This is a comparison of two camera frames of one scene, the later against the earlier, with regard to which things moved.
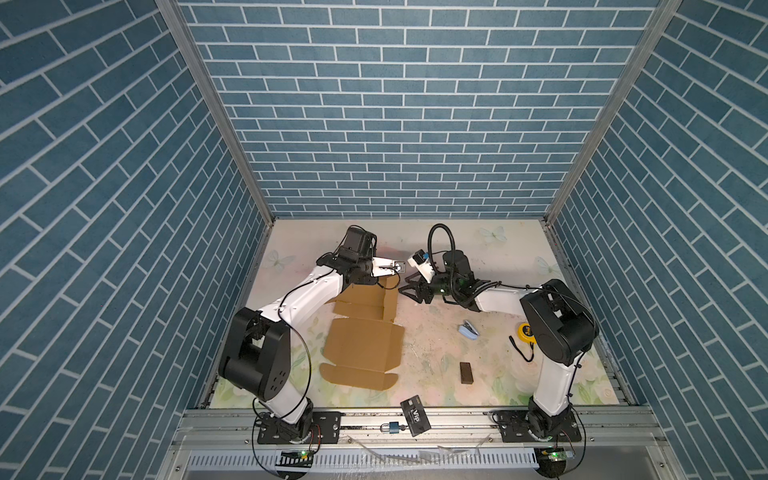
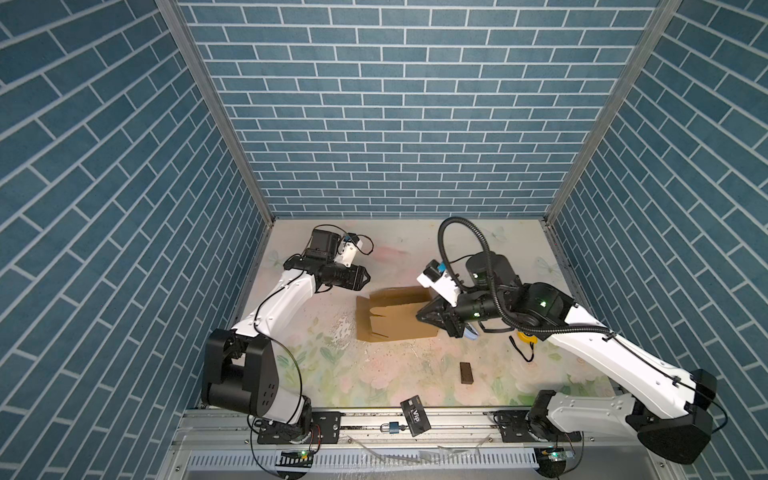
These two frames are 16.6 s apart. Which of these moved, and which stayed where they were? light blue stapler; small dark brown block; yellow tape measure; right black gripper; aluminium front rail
Moved: right black gripper
Stayed: light blue stapler; aluminium front rail; yellow tape measure; small dark brown block
